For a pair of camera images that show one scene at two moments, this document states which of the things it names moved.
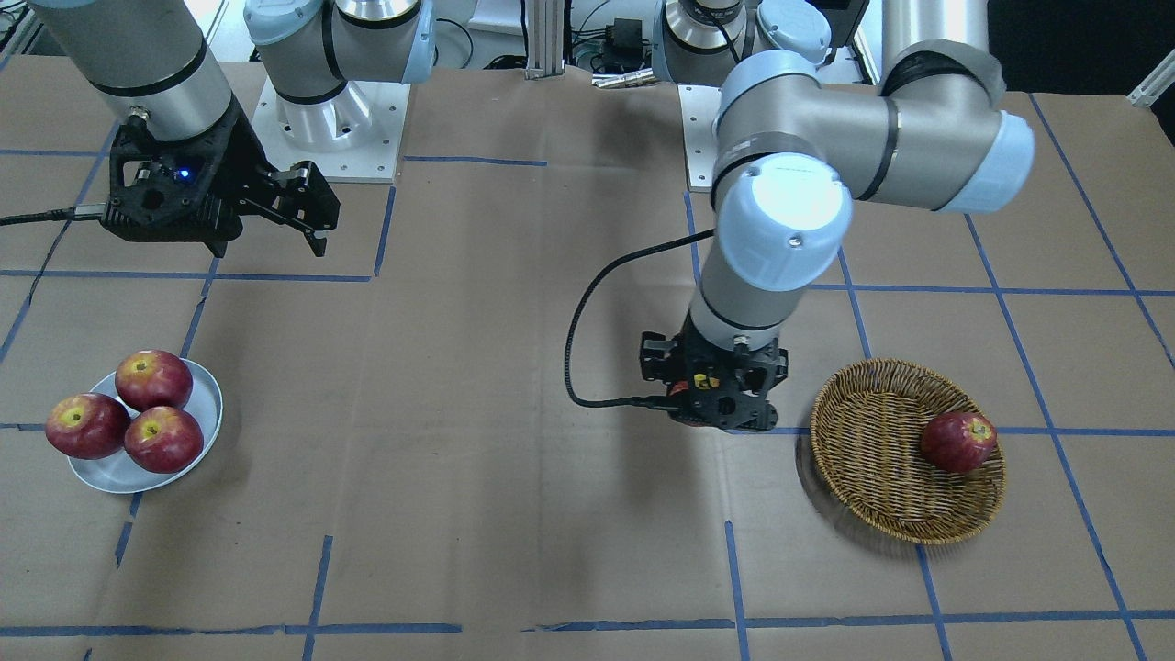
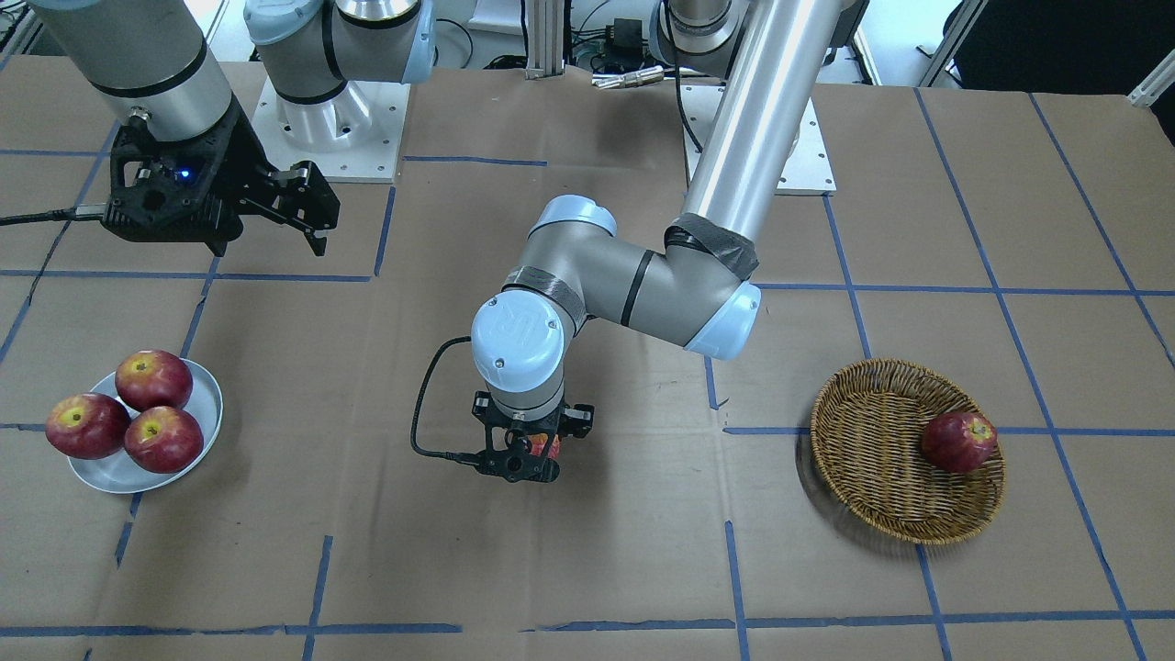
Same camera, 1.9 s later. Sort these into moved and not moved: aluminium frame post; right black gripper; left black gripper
Moved: left black gripper
Not moved: right black gripper; aluminium frame post
